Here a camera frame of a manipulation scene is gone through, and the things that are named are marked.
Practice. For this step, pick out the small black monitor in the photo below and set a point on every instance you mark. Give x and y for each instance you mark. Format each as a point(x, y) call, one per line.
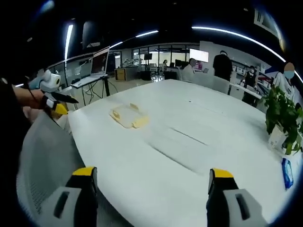
point(148, 57)

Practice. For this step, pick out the cream plastic buckle part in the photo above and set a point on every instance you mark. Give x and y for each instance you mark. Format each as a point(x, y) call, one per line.
point(116, 114)

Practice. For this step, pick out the green potted plant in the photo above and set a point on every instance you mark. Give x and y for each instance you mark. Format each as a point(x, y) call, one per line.
point(282, 111)

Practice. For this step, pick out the person's left hand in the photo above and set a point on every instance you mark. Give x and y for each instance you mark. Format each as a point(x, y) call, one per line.
point(34, 99)

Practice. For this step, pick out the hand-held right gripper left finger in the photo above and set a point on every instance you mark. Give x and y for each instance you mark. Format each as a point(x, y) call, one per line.
point(71, 201)

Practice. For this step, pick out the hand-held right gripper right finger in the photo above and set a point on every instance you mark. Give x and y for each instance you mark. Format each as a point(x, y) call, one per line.
point(227, 203)

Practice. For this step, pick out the wooden cabinet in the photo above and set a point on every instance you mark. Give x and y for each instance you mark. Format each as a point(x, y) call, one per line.
point(120, 74)

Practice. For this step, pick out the open laptop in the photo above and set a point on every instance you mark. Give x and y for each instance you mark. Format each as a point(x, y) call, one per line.
point(99, 62)

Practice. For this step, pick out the blue wipes packet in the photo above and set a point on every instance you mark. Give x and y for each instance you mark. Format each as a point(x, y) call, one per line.
point(287, 172)

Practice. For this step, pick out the white plant pot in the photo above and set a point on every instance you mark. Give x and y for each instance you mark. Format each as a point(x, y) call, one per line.
point(277, 138)

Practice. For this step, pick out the white office chair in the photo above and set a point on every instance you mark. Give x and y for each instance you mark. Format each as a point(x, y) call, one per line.
point(219, 85)

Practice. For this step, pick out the white mesh chair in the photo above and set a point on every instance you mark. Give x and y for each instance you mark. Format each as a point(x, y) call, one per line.
point(47, 146)

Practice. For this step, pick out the ceiling light strip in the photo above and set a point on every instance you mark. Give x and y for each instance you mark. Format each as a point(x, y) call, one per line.
point(68, 39)
point(236, 37)
point(146, 33)

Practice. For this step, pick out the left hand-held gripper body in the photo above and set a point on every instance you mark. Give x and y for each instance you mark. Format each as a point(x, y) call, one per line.
point(48, 80)

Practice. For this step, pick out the wall screen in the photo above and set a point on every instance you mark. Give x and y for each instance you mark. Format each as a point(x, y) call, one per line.
point(199, 55)

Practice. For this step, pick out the laptop stand desk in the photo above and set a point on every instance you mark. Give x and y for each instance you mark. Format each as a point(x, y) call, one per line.
point(90, 81)

